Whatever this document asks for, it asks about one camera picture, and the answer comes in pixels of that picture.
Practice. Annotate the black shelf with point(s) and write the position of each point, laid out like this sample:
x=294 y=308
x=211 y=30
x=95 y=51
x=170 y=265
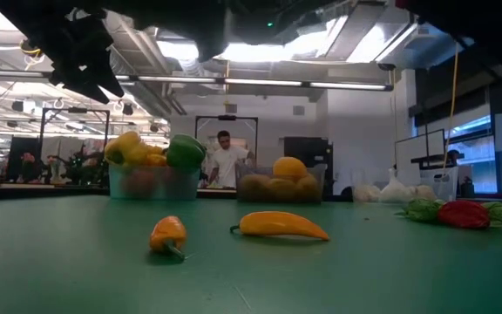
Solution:
x=434 y=159

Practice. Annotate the green bell pepper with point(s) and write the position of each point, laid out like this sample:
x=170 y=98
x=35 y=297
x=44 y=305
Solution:
x=185 y=152

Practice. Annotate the black gantry frame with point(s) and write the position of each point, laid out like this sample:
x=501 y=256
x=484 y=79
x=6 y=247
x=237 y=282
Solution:
x=227 y=118
x=76 y=110

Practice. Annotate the orange fruit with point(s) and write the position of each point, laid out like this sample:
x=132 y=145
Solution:
x=290 y=169

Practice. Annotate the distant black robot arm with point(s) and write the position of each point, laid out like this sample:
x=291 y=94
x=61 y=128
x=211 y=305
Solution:
x=81 y=168

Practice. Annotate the clear plastic bin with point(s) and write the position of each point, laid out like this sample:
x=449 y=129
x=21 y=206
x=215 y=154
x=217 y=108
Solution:
x=447 y=185

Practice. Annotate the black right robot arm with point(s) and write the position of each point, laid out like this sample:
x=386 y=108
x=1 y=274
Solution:
x=473 y=26

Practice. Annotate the long orange chili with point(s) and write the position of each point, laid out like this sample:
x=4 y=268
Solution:
x=279 y=224

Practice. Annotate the yellow bell pepper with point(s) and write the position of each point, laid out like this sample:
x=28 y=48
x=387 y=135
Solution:
x=153 y=157
x=122 y=148

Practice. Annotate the long ceiling light bar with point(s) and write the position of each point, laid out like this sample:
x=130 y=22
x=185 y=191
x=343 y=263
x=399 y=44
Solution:
x=259 y=81

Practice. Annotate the white garlic bulb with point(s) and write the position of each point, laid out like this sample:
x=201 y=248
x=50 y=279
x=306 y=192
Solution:
x=365 y=193
x=425 y=193
x=397 y=189

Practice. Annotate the red bell pepper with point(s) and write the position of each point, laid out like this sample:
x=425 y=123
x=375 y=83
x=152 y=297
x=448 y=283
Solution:
x=140 y=185

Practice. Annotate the silver round air duct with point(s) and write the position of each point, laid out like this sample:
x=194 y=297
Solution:
x=164 y=19

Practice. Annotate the small red pepper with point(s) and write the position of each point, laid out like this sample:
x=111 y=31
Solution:
x=464 y=214

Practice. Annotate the black monitor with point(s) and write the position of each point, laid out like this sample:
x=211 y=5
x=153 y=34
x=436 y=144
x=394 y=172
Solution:
x=15 y=148

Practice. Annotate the black equipment case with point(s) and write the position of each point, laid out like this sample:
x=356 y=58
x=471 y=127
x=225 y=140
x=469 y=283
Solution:
x=307 y=148

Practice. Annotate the grey translucent plastic bin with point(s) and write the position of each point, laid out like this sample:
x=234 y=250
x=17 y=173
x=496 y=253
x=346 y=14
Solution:
x=242 y=170

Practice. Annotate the square wall vent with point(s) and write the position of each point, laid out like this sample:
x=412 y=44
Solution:
x=299 y=111
x=231 y=108

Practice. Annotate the large window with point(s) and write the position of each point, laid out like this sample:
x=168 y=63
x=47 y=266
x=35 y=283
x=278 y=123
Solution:
x=477 y=152

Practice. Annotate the person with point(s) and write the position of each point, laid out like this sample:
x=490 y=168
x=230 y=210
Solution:
x=229 y=161

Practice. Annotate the small orange chili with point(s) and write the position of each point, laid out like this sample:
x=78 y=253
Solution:
x=168 y=233

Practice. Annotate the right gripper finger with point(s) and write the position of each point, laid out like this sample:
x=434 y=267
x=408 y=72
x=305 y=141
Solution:
x=212 y=49

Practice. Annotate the green table mat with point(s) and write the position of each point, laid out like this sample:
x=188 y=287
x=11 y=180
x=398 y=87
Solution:
x=251 y=283

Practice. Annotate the whiteboard on black stand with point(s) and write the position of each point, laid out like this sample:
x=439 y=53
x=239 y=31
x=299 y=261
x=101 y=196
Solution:
x=421 y=148

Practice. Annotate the teal translucent plastic bin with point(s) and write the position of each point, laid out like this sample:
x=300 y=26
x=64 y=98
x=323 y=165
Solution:
x=177 y=185

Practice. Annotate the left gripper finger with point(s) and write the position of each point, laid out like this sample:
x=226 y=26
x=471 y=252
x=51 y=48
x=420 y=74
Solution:
x=76 y=83
x=109 y=78

